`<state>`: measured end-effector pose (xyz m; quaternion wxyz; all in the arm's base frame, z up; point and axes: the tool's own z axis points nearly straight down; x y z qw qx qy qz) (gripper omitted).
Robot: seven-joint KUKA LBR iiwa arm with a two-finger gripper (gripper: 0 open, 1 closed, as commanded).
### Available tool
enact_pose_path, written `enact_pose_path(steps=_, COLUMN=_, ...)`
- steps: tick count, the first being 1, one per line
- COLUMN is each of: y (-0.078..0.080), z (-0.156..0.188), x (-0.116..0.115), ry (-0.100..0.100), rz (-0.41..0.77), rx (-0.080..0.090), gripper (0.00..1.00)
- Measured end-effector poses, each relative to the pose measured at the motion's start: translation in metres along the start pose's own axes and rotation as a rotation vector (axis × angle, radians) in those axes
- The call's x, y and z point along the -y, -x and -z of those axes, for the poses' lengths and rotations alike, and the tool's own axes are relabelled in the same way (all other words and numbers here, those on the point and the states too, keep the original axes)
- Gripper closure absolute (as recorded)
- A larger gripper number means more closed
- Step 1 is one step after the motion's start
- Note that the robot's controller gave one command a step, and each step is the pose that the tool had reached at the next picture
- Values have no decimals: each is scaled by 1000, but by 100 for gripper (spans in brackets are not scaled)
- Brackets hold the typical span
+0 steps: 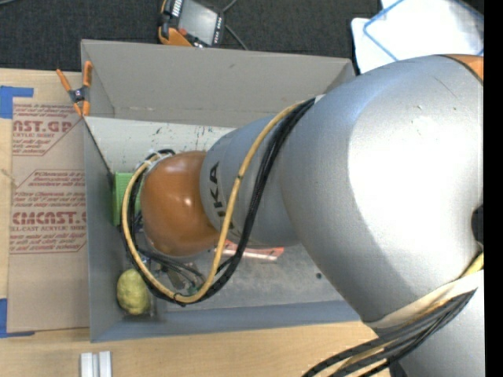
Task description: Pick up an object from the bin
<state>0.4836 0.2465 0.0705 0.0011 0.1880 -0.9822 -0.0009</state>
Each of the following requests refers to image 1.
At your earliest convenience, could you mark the brown cardboard board red print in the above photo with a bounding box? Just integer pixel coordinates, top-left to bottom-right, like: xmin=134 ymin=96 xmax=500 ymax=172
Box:
xmin=0 ymin=68 xmax=92 ymax=338

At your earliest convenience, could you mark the green rectangular block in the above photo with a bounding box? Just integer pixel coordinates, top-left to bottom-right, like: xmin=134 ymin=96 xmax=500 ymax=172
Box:
xmin=112 ymin=171 xmax=145 ymax=228

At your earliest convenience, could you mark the yellow-green lemon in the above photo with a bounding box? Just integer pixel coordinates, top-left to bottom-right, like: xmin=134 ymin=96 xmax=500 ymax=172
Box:
xmin=116 ymin=269 xmax=153 ymax=317

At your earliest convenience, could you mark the grey metal bin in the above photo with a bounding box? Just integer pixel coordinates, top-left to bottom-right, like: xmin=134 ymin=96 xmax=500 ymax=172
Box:
xmin=80 ymin=39 xmax=379 ymax=343

